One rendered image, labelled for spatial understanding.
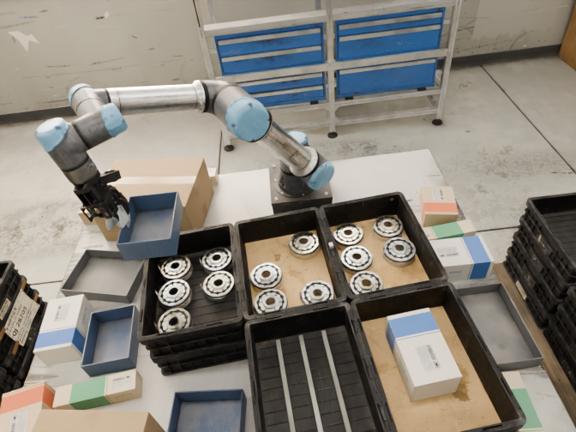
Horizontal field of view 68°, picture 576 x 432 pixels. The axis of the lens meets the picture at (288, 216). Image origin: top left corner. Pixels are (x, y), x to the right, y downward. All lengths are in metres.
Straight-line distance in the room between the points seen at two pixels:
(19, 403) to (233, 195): 1.08
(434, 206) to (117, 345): 1.25
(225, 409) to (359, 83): 2.50
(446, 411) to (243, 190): 1.22
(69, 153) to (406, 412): 1.04
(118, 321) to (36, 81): 3.22
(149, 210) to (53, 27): 3.01
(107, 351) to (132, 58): 3.02
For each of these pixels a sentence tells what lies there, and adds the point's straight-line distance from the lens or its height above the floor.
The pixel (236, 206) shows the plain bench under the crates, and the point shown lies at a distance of 1.89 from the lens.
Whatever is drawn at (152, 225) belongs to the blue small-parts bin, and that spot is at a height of 1.07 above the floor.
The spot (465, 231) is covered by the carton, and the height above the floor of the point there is 0.76.
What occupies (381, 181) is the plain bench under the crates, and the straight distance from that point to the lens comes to 1.95.
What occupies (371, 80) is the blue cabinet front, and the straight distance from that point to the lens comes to 3.30.
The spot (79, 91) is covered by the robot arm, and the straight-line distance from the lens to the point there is 1.27.
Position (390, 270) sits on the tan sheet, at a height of 0.83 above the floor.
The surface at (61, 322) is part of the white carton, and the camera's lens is 1.65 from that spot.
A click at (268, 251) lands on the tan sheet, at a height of 0.83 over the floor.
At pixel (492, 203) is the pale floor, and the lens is 3.00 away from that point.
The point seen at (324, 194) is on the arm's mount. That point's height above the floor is 0.80.
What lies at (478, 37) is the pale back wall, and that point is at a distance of 4.46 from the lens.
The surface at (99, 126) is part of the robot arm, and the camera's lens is 1.13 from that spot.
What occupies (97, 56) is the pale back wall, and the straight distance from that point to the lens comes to 4.26.
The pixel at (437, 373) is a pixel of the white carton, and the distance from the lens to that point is 1.17.
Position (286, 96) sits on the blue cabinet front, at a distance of 3.26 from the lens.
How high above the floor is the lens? 1.96
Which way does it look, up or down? 44 degrees down
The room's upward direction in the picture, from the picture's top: 8 degrees counter-clockwise
